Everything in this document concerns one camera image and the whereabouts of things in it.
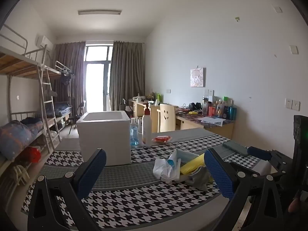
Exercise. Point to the glass balcony door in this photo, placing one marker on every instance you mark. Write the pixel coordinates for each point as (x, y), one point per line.
(97, 84)

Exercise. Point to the red bag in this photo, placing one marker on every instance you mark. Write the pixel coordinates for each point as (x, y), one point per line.
(32, 154)

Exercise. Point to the cartoon wall picture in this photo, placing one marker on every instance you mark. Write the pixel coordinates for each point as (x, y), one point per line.
(197, 77)

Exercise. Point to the printed papers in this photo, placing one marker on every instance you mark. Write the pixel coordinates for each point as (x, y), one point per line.
(213, 121)

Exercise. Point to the ceiling light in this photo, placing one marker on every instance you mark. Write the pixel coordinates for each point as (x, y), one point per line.
(99, 12)

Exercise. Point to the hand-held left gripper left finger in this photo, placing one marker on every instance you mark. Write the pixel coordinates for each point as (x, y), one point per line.
(92, 173)

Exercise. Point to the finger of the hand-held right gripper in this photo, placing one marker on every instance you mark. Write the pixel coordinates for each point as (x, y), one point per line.
(259, 152)

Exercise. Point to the dark hanging clothes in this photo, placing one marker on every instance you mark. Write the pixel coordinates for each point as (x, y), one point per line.
(66, 78)

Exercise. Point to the houndstooth tablecloth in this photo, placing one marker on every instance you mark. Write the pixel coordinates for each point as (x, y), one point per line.
(134, 197)

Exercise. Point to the clear water bottle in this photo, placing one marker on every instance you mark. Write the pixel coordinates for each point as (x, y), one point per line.
(205, 105)

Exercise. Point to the wooden desk with patterned cover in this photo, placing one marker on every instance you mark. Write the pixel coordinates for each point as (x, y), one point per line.
(216, 130)

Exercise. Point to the person's right hand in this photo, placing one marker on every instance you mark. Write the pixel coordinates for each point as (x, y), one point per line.
(294, 203)

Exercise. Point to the double wall switch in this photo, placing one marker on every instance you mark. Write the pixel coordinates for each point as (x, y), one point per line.
(292, 103)

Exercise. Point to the wooden chair with smiley face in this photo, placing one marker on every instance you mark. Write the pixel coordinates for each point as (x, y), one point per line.
(167, 118)

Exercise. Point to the yellow green plastic bag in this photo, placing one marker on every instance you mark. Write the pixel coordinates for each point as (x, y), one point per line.
(192, 166)

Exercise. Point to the white foam box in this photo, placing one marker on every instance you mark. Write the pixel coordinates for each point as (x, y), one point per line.
(103, 137)

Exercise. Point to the white air conditioner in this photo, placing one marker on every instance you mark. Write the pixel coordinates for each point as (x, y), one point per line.
(43, 42)

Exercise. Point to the grey sock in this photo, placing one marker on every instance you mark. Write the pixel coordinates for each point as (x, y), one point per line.
(199, 178)

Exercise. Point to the metal bed ladder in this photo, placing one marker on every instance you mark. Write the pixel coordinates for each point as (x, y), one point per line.
(48, 101)

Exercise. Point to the red snack packet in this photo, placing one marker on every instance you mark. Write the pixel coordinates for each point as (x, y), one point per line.
(161, 139)

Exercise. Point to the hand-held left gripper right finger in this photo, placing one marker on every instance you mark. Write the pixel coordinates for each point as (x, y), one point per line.
(219, 175)

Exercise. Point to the metal bunk bed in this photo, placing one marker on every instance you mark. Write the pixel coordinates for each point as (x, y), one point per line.
(63, 120)
(16, 63)

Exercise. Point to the red box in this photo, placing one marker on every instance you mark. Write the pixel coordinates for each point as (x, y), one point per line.
(211, 111)

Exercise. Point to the dark grey case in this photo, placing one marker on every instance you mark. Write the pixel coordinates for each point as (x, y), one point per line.
(234, 148)

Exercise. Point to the white spray bottle red pump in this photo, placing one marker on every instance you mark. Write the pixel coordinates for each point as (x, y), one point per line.
(146, 127)

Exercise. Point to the teal bottle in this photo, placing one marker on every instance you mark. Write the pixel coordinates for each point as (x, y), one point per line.
(232, 113)

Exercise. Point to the blue checked bedding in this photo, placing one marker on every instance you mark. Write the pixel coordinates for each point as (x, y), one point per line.
(62, 109)

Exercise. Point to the black headphones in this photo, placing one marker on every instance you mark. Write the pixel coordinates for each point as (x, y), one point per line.
(195, 106)

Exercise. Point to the blue liquid bottle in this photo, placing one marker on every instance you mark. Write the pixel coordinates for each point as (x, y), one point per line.
(134, 134)

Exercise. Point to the brown curtain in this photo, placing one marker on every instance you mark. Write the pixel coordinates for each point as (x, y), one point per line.
(127, 77)
(71, 57)

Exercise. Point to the black folding chair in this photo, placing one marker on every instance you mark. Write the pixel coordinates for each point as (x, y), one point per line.
(78, 116)

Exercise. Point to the green box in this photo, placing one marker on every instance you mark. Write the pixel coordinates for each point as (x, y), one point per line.
(158, 96)

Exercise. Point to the white wall box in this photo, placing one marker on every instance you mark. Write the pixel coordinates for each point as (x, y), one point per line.
(208, 95)

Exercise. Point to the blue patterned quilt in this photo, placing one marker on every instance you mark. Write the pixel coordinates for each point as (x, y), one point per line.
(16, 134)

